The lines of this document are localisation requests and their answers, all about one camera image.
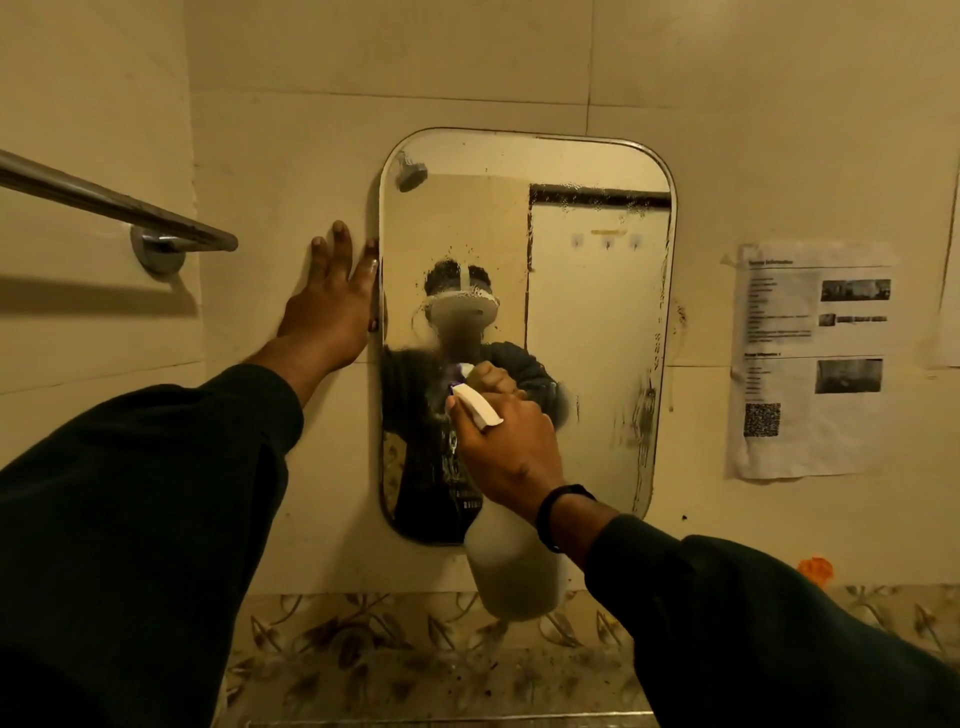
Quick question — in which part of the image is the person's left hand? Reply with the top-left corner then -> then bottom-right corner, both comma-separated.
276,220 -> 380,372

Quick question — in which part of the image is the person's right hand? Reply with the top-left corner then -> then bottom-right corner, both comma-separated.
444,391 -> 567,526

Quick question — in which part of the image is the white spray bottle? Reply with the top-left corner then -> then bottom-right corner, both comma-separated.
448,363 -> 565,622

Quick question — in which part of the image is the person's left forearm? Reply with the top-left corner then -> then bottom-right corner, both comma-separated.
0,335 -> 335,728

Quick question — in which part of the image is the person's right forearm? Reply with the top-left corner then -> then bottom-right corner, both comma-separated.
546,498 -> 960,728

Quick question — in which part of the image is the black wristband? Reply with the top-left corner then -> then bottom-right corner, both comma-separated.
534,483 -> 597,555

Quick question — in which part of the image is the chrome towel bar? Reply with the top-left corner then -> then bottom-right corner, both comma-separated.
0,148 -> 240,276

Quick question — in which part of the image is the printed paper notice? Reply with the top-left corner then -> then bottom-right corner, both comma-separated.
721,240 -> 900,482

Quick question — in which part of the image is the rounded wall mirror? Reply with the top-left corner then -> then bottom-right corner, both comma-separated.
377,127 -> 678,546

